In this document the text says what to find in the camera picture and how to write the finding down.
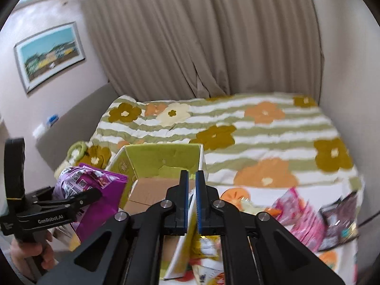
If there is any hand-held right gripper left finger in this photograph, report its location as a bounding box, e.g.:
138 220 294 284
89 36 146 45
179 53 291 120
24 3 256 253
37 170 190 285

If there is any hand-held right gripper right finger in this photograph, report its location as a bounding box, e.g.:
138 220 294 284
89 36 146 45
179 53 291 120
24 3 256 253
196 170 345 285

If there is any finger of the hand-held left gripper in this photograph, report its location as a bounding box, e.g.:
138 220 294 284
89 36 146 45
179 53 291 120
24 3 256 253
31 188 103 214

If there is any purple snack bag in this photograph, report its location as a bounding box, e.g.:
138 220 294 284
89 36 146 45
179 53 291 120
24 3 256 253
53 163 129 243

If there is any yellow snack packet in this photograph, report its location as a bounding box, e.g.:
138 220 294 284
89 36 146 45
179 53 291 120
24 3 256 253
194 234 224 259

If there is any green cardboard box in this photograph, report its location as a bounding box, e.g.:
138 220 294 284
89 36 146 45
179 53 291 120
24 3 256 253
105 143 209 282

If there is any white and red snack packet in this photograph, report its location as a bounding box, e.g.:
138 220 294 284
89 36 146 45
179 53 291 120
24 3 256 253
183 258 225 285

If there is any pink snack packet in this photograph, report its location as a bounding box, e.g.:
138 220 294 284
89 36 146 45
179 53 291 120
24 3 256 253
291 205 328 246
271 188 310 225

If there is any dark brown snack packet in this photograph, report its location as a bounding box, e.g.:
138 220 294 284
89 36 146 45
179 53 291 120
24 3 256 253
317 191 360 252

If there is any person's left forearm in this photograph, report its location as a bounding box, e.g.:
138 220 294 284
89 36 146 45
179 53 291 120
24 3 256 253
0 234 38 284

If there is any person's left hand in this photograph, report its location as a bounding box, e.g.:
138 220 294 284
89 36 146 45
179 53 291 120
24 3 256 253
10 231 56 274

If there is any grey padded headboard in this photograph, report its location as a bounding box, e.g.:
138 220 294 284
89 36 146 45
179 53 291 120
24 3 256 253
35 82 140 170

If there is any floral striped blanket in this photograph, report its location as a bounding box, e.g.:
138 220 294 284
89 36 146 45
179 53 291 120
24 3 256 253
55 93 365 191

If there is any white fruit-print cloth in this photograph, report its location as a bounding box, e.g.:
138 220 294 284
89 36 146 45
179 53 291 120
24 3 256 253
205 181 362 285

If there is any beige curtain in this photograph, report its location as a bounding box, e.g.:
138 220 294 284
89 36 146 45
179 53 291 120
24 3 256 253
80 0 325 104

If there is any framed wall picture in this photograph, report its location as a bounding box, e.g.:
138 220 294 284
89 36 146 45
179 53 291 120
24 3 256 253
13 21 87 95

